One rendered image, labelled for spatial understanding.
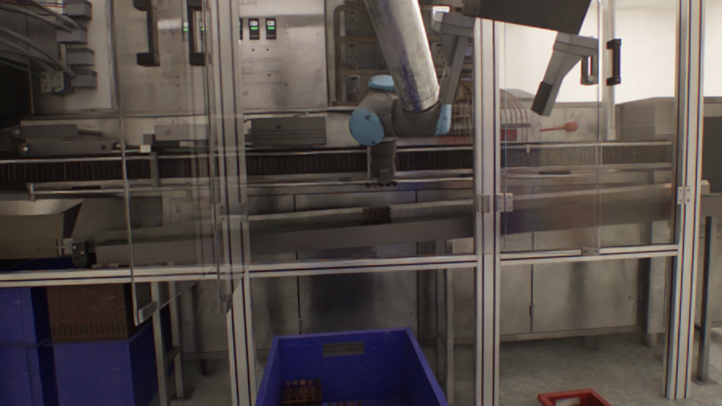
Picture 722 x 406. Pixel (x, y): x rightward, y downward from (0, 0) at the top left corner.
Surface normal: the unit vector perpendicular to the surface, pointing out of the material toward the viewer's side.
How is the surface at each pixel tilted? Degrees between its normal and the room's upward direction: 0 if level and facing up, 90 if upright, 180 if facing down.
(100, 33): 90
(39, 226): 79
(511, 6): 113
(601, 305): 90
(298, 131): 90
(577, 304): 90
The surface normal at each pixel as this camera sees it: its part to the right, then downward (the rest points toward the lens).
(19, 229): 0.06, -0.12
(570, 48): 0.11, 0.46
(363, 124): -0.41, 0.59
